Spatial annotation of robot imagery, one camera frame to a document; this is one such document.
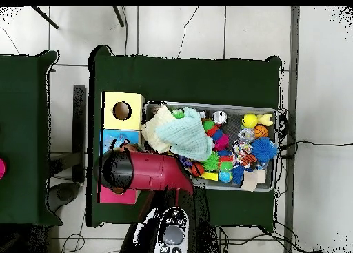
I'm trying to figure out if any black power cable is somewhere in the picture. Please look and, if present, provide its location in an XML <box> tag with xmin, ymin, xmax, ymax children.
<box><xmin>278</xmin><ymin>139</ymin><xmax>353</xmax><ymax>154</ymax></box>

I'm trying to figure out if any mint green waffle cloth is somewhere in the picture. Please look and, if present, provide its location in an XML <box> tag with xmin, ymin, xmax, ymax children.
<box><xmin>155</xmin><ymin>106</ymin><xmax>214</xmax><ymax>161</ymax></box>

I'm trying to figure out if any crushed red drink can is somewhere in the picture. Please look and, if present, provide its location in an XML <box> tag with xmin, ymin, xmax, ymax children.
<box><xmin>212</xmin><ymin>110</ymin><xmax>228</xmax><ymax>125</ymax></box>

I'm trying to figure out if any dark green tablecloth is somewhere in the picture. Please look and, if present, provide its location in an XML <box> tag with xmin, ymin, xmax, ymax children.
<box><xmin>86</xmin><ymin>44</ymin><xmax>283</xmax><ymax>228</ymax></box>

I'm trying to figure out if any yellow foam bone toy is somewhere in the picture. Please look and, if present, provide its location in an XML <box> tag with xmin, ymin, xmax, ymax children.
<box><xmin>256</xmin><ymin>113</ymin><xmax>274</xmax><ymax>127</ymax></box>

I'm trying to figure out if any yellow smooth ball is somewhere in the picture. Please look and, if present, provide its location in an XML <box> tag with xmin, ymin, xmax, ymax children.
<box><xmin>241</xmin><ymin>112</ymin><xmax>259</xmax><ymax>129</ymax></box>

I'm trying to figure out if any grey round stand base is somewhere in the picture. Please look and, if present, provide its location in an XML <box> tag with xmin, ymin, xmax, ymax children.
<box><xmin>47</xmin><ymin>181</ymin><xmax>81</xmax><ymax>213</ymax></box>

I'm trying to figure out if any black tripod leg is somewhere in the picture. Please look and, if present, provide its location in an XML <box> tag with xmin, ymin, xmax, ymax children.
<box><xmin>30</xmin><ymin>6</ymin><xmax>59</xmax><ymax>30</ymax></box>
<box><xmin>112</xmin><ymin>6</ymin><xmax>125</xmax><ymax>28</ymax></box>

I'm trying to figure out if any blue fuzzy monster toy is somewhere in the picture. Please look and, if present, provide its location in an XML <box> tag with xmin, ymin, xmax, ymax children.
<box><xmin>250</xmin><ymin>136</ymin><xmax>279</xmax><ymax>163</ymax></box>

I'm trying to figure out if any plain wooden cube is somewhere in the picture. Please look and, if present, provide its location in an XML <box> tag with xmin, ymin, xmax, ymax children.
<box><xmin>240</xmin><ymin>170</ymin><xmax>259</xmax><ymax>192</ymax></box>

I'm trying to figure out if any blue and clear plastic packet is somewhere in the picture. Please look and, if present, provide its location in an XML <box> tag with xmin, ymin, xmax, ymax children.
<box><xmin>103</xmin><ymin>135</ymin><xmax>132</xmax><ymax>152</ymax></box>

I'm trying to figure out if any multicolour spiky caterpillar toy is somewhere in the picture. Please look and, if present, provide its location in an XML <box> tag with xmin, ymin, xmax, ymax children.
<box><xmin>202</xmin><ymin>119</ymin><xmax>235</xmax><ymax>172</ymax></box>

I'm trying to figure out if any wooden box with three holes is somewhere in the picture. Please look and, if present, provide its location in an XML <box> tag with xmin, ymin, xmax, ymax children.
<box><xmin>97</xmin><ymin>91</ymin><xmax>146</xmax><ymax>205</ymax></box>

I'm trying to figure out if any orange toy basketball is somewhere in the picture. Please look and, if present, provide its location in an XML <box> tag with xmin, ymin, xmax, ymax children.
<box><xmin>252</xmin><ymin>124</ymin><xmax>269</xmax><ymax>139</ymax></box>

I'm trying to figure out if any cream yellow waffle cloth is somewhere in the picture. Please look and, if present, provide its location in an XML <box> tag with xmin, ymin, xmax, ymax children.
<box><xmin>141</xmin><ymin>103</ymin><xmax>177</xmax><ymax>154</ymax></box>

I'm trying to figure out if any dark green side table cloth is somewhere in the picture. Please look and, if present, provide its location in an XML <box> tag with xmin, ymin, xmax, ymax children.
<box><xmin>0</xmin><ymin>50</ymin><xmax>63</xmax><ymax>227</ymax></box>

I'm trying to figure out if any shallow wire mesh bin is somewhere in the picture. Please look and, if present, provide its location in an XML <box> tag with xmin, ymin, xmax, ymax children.
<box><xmin>139</xmin><ymin>100</ymin><xmax>278</xmax><ymax>192</ymax></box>

